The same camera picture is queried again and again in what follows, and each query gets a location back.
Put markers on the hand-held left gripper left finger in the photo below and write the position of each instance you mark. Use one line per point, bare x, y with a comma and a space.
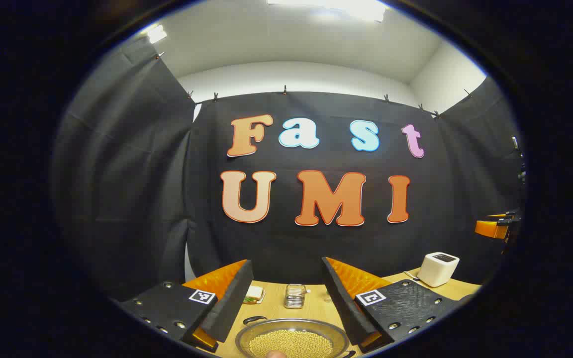
232, 298

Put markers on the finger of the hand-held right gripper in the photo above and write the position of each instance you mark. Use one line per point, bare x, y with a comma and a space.
490, 226

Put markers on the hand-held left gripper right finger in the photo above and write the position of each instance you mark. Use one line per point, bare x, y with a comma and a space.
343, 303

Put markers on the pile of yellow soybeans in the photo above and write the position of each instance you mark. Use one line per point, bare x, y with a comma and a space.
291, 343

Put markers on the sandwich with lettuce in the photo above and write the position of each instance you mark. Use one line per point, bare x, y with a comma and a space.
254, 294

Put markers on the black backdrop cloth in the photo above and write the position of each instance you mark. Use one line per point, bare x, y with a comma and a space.
316, 248

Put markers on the white square appliance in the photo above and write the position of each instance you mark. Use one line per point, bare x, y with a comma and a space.
438, 271

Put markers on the ceiling light panel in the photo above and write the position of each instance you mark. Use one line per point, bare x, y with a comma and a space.
336, 7
157, 34

